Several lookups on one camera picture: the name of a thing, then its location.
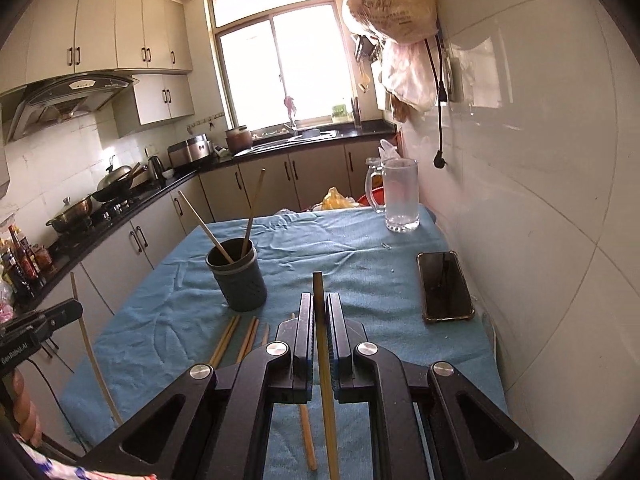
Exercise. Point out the floral patterned clothing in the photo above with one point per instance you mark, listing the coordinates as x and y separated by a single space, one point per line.
65 467

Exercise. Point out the white upper cabinets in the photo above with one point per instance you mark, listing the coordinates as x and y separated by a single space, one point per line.
100 30

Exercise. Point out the clear glass mug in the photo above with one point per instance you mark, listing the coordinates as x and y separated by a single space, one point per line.
401 195

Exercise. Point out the blue tablecloth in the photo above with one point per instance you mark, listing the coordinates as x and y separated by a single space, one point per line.
350 270

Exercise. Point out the glass range hood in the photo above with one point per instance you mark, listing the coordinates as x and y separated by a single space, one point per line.
55 102

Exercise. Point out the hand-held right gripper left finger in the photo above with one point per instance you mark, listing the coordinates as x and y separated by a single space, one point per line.
306 360

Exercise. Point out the green container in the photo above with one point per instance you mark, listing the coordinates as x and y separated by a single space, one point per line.
339 113

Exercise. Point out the pink cloth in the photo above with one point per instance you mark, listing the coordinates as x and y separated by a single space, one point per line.
290 107

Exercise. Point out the yellow plastic bag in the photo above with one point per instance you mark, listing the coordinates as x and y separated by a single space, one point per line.
336 200

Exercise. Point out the person's left hand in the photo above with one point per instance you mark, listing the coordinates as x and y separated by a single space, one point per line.
27 410

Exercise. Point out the light wooden chopstick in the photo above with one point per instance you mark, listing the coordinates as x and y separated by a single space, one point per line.
265 334
251 335
92 360
308 437
245 337
221 340
328 435
202 225
229 342
255 210

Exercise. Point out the white plastic bag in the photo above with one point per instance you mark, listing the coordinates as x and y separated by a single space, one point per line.
387 150

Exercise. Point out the cluster of sauce bottles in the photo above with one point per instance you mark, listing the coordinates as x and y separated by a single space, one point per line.
22 265

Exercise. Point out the brown clay pot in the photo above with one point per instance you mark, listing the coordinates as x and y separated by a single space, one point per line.
237 141

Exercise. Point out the steel kettle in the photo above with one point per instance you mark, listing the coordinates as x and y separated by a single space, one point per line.
156 169

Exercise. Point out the red plastic basin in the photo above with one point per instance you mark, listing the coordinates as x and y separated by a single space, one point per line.
372 199

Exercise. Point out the steel kitchen sink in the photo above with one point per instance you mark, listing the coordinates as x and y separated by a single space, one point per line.
280 141

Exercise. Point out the beige hanging plastic bag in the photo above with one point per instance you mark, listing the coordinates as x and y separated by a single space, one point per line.
395 5

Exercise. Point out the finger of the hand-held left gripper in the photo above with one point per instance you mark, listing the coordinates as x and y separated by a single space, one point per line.
65 312

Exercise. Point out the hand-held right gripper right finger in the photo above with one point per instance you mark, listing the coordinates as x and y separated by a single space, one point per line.
337 345

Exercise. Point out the steel canisters on counter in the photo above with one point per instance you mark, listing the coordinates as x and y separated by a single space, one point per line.
190 152

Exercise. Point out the black kitchen countertop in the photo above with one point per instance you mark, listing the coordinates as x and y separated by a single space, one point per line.
165 187

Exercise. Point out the black wok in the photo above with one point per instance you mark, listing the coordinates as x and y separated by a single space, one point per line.
115 185

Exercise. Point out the kitchen window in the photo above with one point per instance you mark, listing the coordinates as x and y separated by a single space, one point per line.
280 60

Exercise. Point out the dark grey utensil holder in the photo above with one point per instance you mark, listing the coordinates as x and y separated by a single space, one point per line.
240 285

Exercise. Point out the small white wall cabinet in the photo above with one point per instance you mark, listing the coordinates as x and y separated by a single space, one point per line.
160 100

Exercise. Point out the steel cooking pot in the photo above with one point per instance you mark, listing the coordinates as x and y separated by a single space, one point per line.
70 215

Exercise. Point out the gas stove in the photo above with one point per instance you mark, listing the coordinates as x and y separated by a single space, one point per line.
107 210

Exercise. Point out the white cabinets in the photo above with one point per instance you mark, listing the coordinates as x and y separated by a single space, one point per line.
100 30
310 175

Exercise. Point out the white wall socket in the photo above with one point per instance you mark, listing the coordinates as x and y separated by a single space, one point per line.
455 77

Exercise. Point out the white lower cabinets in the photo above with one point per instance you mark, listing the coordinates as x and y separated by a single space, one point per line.
310 175

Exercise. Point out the pink hanging plastic bag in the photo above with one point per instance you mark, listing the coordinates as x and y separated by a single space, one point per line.
407 77

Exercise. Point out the black smartphone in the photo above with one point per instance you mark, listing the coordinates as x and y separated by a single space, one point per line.
445 285

